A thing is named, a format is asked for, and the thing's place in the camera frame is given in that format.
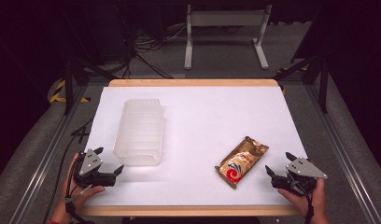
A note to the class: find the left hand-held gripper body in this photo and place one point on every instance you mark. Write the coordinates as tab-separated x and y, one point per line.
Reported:
89	165

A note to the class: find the white metal stand frame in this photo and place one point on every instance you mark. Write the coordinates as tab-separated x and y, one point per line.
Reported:
226	18

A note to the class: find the aluminium floor rail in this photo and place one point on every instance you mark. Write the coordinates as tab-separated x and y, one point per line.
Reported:
338	140
42	168

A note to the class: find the black tripod stand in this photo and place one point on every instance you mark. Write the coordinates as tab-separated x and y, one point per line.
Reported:
323	84
69	87

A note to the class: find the yellow black hazard tape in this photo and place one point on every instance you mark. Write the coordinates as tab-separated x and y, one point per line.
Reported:
58	93

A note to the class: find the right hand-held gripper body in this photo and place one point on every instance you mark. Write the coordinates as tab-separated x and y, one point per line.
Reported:
303	169

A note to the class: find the person's right hand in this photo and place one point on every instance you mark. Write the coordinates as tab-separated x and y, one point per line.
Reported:
316	202

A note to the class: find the gold snack packet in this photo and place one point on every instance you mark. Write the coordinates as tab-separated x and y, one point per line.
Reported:
241	163

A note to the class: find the person's left hand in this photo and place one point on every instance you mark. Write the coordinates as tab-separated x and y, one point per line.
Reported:
67	194

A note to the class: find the clear plastic storage container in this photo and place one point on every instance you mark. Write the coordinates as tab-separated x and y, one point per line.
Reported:
140	130

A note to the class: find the white table cover sheet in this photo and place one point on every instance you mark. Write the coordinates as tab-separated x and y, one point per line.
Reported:
204	124

